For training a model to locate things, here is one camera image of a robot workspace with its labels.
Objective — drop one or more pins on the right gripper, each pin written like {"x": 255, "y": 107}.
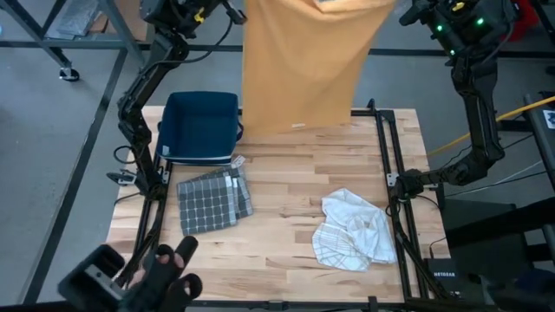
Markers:
{"x": 451, "y": 15}

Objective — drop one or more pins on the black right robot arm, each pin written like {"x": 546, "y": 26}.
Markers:
{"x": 481, "y": 121}

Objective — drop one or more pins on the grey plastic bag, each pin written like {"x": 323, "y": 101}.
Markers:
{"x": 78, "y": 17}

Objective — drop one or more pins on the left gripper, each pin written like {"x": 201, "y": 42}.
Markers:
{"x": 182, "y": 15}

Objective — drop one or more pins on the navy blue fabric bin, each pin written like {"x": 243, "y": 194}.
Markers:
{"x": 195, "y": 130}

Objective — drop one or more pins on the black table with sticker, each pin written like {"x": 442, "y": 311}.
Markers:
{"x": 537, "y": 143}

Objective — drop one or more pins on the black Netgear router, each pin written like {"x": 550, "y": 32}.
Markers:
{"x": 444, "y": 277}

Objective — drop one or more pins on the black side stand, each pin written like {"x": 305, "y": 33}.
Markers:
{"x": 477, "y": 260}

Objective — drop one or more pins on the small white towel tag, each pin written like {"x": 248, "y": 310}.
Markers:
{"x": 298, "y": 125}

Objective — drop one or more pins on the grey checked towel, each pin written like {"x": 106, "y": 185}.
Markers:
{"x": 208, "y": 203}

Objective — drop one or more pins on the white towel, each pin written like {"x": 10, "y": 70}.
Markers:
{"x": 360, "y": 234}

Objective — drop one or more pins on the cardboard box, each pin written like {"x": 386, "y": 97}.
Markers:
{"x": 130, "y": 17}

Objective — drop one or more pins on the person's hand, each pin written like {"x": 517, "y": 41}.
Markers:
{"x": 165, "y": 260}

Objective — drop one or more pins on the yellow towel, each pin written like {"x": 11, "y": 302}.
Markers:
{"x": 303, "y": 65}

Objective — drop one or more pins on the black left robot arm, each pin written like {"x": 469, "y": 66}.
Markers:
{"x": 134, "y": 95}

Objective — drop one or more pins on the metal cart on wheels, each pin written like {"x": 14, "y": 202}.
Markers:
{"x": 125, "y": 32}

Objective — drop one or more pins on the handwritten white paper tag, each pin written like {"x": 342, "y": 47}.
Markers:
{"x": 238, "y": 162}

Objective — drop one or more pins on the black aluminium table frame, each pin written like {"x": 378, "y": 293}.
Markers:
{"x": 364, "y": 112}

